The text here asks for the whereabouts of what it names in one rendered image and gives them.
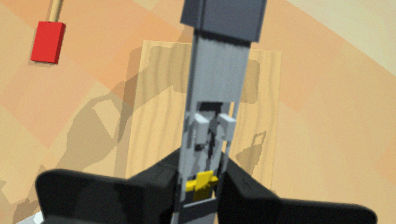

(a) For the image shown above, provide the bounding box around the light brown wooden board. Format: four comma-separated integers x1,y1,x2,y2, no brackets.
125,40,282,191

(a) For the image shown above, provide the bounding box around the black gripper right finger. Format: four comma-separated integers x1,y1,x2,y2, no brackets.
216,158,378,224

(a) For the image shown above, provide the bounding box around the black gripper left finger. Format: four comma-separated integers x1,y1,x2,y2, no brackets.
35,147,181,224

